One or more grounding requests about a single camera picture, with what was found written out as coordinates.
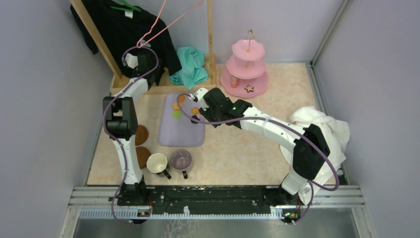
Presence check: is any red striped cake piece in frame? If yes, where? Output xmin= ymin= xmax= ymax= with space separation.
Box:
xmin=231 ymin=76 xmax=238 ymax=88

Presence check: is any star-shaped iced cookie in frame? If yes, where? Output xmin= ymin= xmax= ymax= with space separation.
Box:
xmin=244 ymin=85 xmax=255 ymax=93

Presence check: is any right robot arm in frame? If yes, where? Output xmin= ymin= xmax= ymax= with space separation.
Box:
xmin=190 ymin=88 xmax=334 ymax=204

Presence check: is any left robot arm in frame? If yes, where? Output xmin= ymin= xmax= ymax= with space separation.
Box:
xmin=102 ymin=47 xmax=159 ymax=206

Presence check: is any pink clothes hanger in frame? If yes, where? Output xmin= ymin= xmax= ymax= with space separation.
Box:
xmin=136 ymin=0 xmax=204 ymax=49

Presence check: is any orange swirl cookie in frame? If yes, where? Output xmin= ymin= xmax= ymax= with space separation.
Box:
xmin=191 ymin=107 xmax=199 ymax=115

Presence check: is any pink three-tier cake stand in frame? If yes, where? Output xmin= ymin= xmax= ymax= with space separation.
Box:
xmin=220 ymin=29 xmax=269 ymax=99

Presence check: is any green round cookie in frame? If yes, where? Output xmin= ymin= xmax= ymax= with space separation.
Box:
xmin=172 ymin=110 xmax=182 ymax=119

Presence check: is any lavender serving tray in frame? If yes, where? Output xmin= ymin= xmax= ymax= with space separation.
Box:
xmin=158 ymin=93 xmax=205 ymax=147

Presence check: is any teal cloth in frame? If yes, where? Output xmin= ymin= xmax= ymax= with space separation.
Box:
xmin=169 ymin=46 xmax=209 ymax=90

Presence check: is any black t-shirt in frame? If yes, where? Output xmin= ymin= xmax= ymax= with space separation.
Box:
xmin=83 ymin=0 xmax=182 ymax=84

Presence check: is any green clothes hanger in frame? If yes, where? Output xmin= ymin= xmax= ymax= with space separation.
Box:
xmin=110 ymin=0 xmax=142 ymax=12

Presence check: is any brown saucer far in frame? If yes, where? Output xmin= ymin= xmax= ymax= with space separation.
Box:
xmin=135 ymin=125 xmax=149 ymax=146

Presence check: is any brown saucer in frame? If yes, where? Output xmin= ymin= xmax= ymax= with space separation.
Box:
xmin=135 ymin=125 xmax=149 ymax=146
xmin=136 ymin=146 xmax=151 ymax=169

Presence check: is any brown saucer near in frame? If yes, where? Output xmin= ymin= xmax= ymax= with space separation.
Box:
xmin=136 ymin=146 xmax=151 ymax=169

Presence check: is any white towel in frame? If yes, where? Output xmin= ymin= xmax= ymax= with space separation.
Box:
xmin=279 ymin=106 xmax=350 ymax=205

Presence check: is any wooden clothes rack frame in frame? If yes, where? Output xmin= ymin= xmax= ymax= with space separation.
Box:
xmin=70 ymin=0 xmax=217 ymax=94

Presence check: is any purple mug black handle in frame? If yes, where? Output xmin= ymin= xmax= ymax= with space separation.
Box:
xmin=170 ymin=149 xmax=193 ymax=179

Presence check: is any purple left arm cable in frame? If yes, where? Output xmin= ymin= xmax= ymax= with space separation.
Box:
xmin=102 ymin=46 xmax=160 ymax=227

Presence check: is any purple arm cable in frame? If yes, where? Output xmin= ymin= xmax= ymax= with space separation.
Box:
xmin=102 ymin=46 xmax=160 ymax=227
xmin=176 ymin=93 xmax=340 ymax=226

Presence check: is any cream mug black handle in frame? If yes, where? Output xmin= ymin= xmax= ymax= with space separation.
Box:
xmin=147 ymin=153 xmax=172 ymax=179

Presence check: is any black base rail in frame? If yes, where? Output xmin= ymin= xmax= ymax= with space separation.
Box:
xmin=116 ymin=184 xmax=298 ymax=215

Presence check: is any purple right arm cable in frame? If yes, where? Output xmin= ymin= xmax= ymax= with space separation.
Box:
xmin=176 ymin=93 xmax=340 ymax=226

